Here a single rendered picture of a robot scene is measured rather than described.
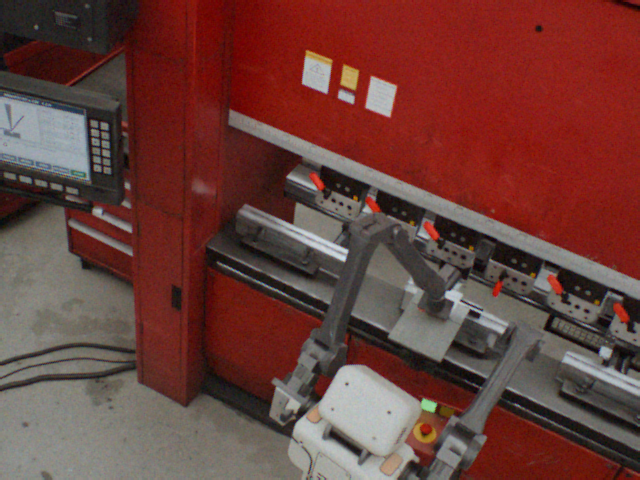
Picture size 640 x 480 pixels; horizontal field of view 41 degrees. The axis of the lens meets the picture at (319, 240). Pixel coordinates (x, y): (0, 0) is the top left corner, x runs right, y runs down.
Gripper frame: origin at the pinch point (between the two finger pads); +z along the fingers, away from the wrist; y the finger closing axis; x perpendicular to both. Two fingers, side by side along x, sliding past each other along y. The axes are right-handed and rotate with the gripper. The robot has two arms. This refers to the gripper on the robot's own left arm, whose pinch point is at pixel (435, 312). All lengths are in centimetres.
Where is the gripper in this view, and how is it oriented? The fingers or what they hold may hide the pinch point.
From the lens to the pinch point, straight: 282.4
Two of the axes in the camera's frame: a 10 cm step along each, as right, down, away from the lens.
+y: -8.7, -3.9, 2.8
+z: 1.2, 3.9, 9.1
